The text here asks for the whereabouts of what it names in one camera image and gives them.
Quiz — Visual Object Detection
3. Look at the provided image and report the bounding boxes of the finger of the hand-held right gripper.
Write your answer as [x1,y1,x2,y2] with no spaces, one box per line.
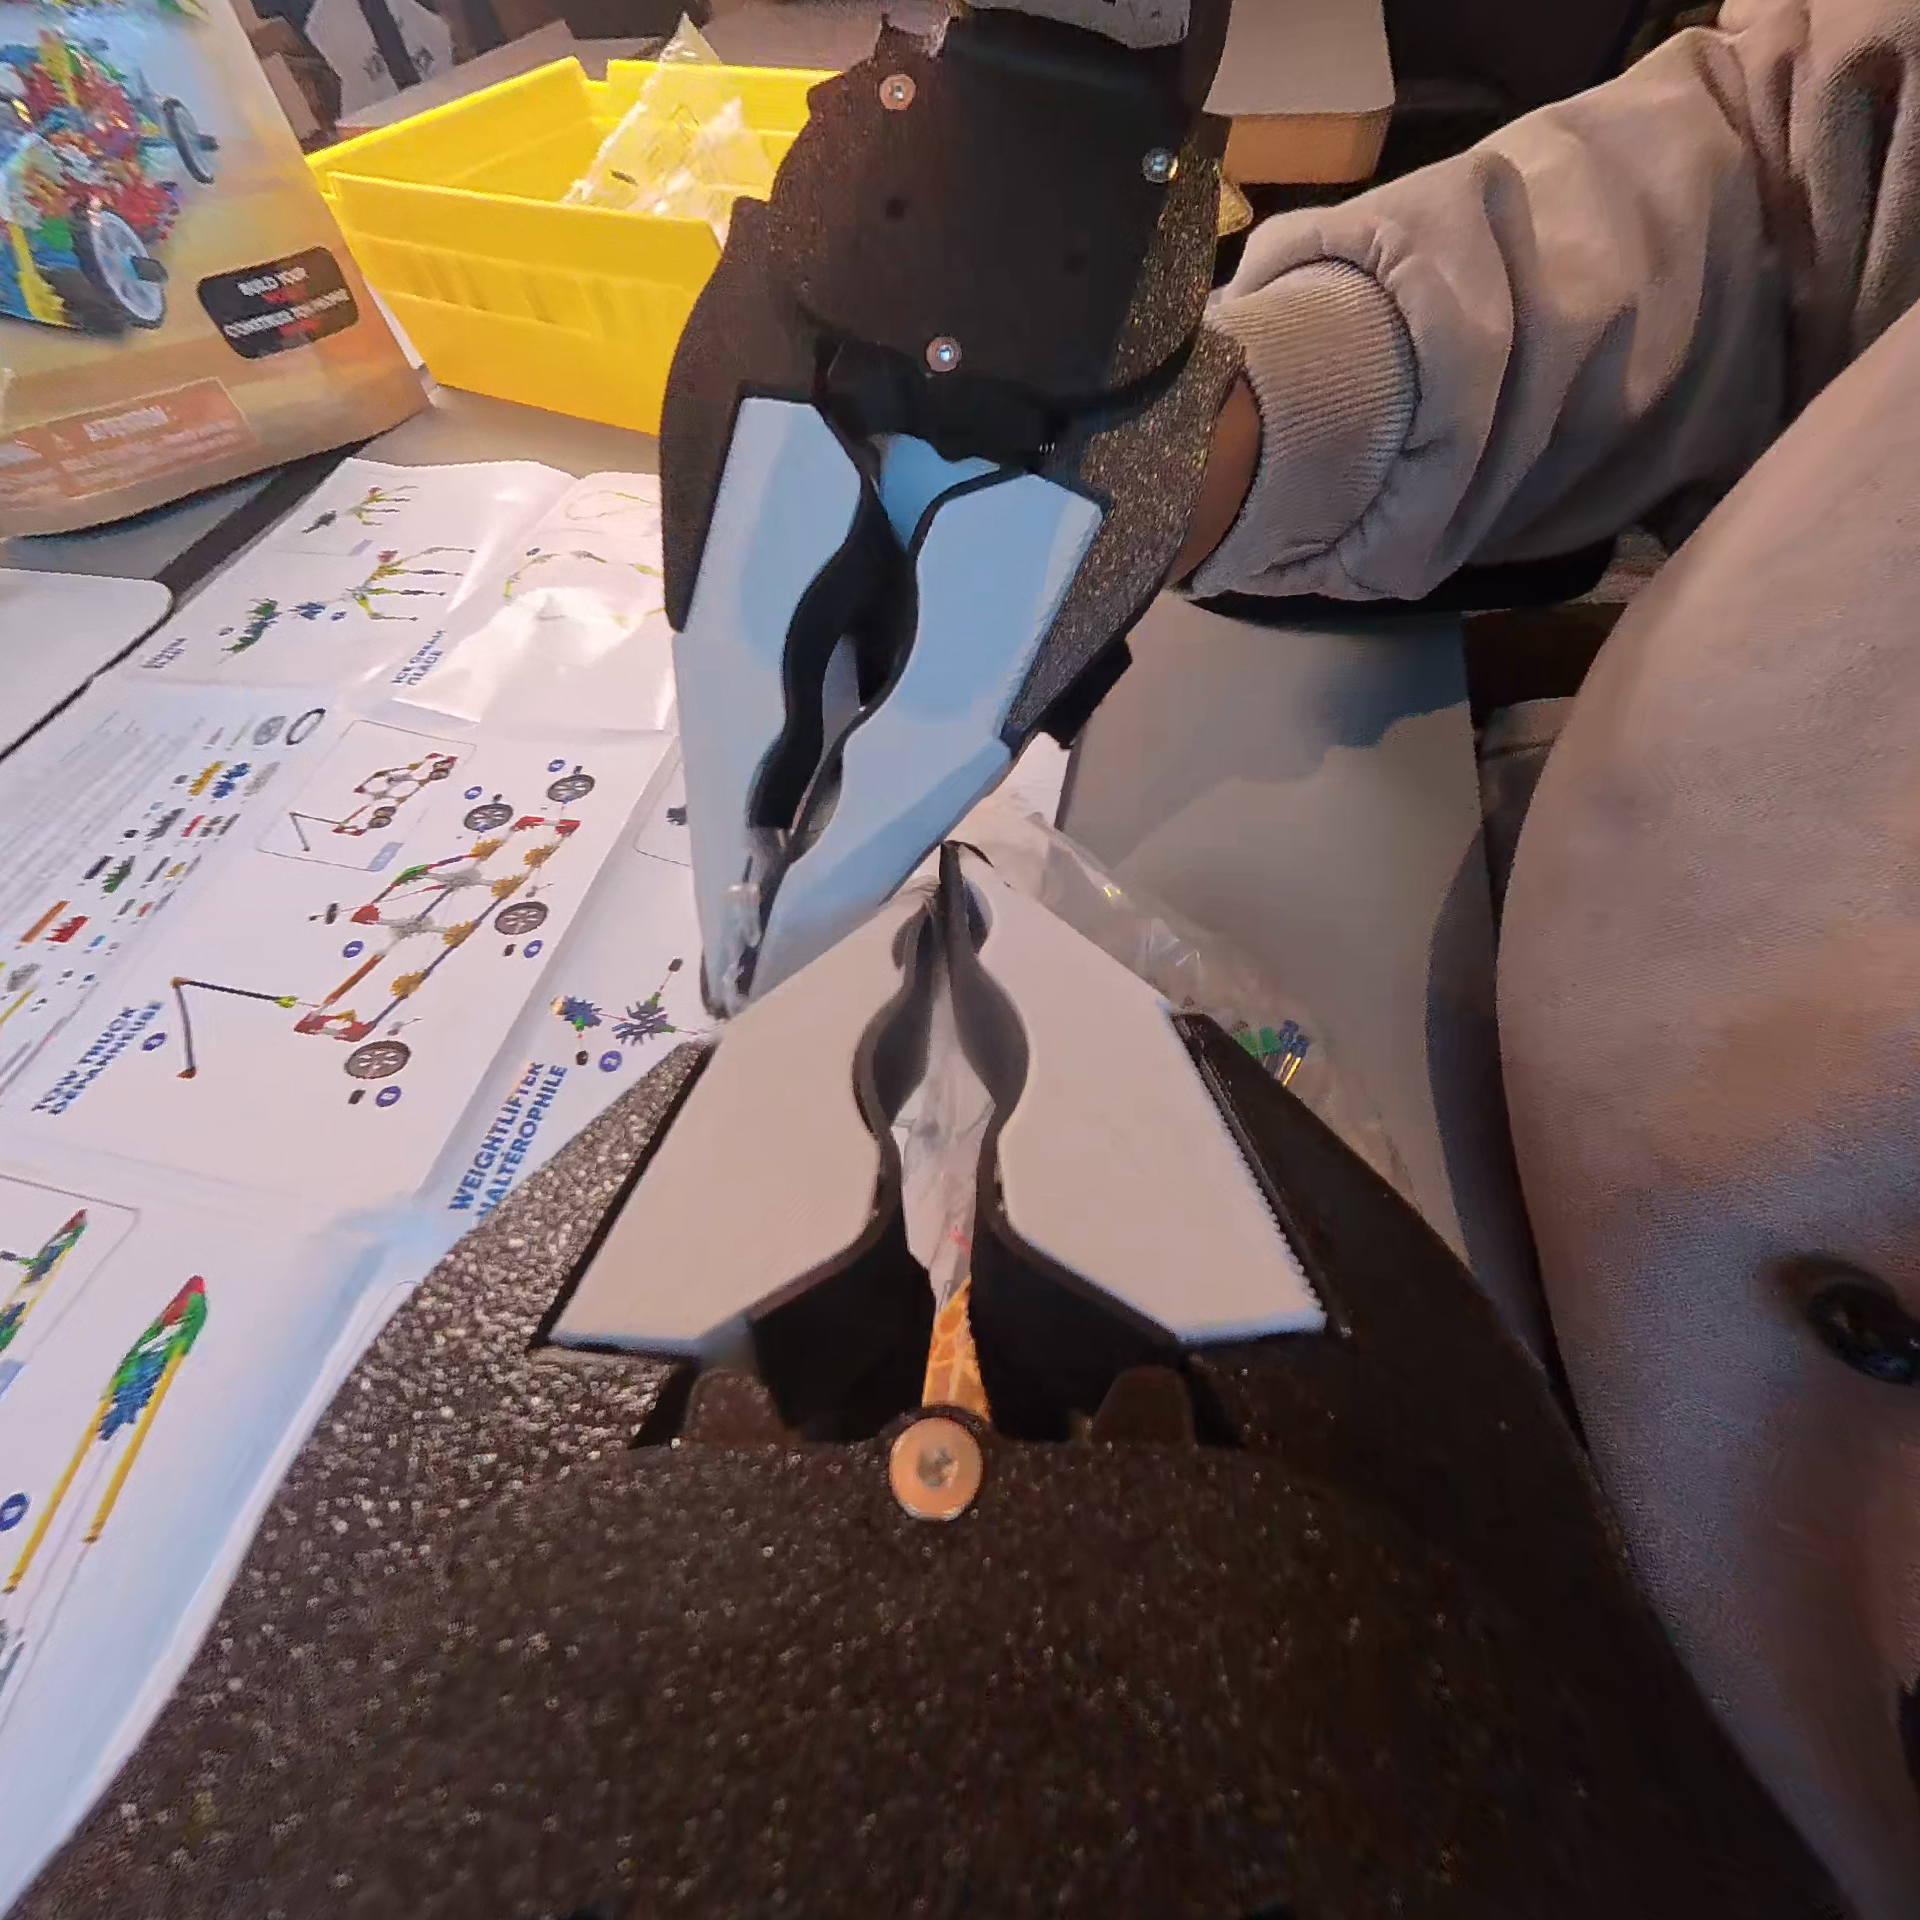
[747,432,1114,1002]
[670,393,890,1009]

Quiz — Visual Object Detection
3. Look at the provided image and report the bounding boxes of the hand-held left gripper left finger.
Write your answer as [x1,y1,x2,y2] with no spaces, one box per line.
[544,882,952,1369]

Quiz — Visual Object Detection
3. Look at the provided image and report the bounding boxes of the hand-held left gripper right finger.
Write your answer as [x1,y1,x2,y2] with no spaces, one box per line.
[942,844,1334,1348]

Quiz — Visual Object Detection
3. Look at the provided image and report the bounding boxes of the clear plastic bag of toy pieces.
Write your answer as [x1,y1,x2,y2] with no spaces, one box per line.
[704,808,1419,1418]

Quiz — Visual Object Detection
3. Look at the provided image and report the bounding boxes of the person's right forearm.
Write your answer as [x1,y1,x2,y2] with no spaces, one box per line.
[1185,0,1920,605]

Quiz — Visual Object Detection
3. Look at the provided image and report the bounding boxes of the person's right hand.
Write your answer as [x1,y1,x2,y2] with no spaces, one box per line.
[1170,374,1264,590]

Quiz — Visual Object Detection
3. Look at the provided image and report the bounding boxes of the clear packets of small parts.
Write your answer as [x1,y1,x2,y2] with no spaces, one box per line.
[561,18,788,230]

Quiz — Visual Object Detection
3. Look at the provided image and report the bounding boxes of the folded instruction sheet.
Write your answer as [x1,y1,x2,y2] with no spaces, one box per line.
[0,454,1087,1741]

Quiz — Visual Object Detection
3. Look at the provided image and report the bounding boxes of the yellow plastic bin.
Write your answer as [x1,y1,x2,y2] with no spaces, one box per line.
[304,56,847,440]

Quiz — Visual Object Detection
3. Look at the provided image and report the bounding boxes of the black chair armrest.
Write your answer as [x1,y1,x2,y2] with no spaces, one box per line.
[1191,528,1623,618]

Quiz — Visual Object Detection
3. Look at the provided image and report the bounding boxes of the colourful toy kit box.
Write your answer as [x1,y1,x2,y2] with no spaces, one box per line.
[0,0,442,542]

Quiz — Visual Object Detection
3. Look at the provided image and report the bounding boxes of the white document stand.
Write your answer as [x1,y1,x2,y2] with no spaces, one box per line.
[0,569,177,760]

